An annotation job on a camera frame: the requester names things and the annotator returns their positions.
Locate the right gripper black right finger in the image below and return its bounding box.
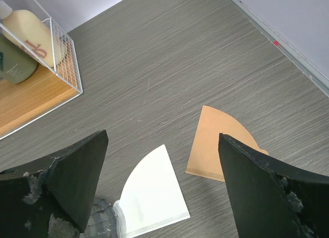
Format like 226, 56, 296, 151
218, 134, 328, 237

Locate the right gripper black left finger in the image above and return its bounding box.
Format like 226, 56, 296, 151
1, 130, 108, 237

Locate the white paper coffee filter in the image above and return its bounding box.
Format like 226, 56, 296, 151
113, 145, 190, 237

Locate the smoky glass coffee server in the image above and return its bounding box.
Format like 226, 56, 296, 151
80, 197, 125, 238

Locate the brown paper coffee filter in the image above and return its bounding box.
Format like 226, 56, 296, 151
186, 105, 268, 182

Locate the green bottle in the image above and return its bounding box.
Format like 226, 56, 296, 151
0, 34, 38, 84

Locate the cream bottle with red lettering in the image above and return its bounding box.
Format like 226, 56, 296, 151
1, 1, 67, 68

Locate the white wire shelf rack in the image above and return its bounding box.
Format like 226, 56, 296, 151
1, 0, 83, 138

